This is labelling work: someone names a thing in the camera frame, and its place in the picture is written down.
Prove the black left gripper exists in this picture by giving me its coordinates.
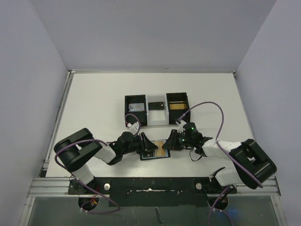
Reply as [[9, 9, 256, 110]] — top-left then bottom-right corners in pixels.
[[122, 132, 158, 155]]

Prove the black leather card holder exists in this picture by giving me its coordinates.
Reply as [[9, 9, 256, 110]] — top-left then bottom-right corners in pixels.
[[140, 139, 171, 161]]

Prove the gold card from holder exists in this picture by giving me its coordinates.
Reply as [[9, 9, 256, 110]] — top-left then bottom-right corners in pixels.
[[154, 140, 166, 158]]

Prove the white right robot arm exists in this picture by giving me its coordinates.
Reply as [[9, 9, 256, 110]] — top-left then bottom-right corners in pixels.
[[163, 128, 277, 193]]

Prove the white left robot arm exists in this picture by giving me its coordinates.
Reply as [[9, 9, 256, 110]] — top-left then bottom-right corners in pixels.
[[54, 128, 158, 194]]

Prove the gold credit card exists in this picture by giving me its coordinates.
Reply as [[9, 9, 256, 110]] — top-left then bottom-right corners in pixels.
[[169, 102, 187, 110]]

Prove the silver credit card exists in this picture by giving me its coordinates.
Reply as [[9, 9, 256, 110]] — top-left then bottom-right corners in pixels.
[[128, 103, 144, 112]]

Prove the black credit card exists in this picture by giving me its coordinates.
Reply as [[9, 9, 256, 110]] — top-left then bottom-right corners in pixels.
[[148, 102, 165, 111]]

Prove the black right bin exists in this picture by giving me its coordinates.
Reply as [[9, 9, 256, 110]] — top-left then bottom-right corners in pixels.
[[166, 92, 190, 125]]

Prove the black bin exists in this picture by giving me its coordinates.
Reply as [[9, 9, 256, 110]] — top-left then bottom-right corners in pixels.
[[125, 95, 147, 127], [166, 92, 190, 125]]

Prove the white middle bin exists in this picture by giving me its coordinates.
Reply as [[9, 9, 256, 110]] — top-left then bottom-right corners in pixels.
[[145, 94, 169, 126]]

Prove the black left bin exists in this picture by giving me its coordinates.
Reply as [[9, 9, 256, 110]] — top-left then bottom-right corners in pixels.
[[125, 95, 147, 127]]

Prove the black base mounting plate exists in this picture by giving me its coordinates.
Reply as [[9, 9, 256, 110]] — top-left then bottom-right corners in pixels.
[[68, 176, 237, 208]]

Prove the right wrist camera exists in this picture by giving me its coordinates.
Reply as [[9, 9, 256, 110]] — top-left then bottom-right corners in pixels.
[[183, 122, 198, 137]]

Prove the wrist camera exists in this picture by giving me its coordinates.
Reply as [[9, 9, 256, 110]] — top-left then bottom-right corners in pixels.
[[183, 122, 198, 137], [127, 122, 140, 136]]

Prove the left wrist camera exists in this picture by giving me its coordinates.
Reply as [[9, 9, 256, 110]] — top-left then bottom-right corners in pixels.
[[127, 122, 140, 136]]

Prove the aluminium frame rail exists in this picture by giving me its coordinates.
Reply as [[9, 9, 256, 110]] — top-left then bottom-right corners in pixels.
[[20, 69, 75, 226]]

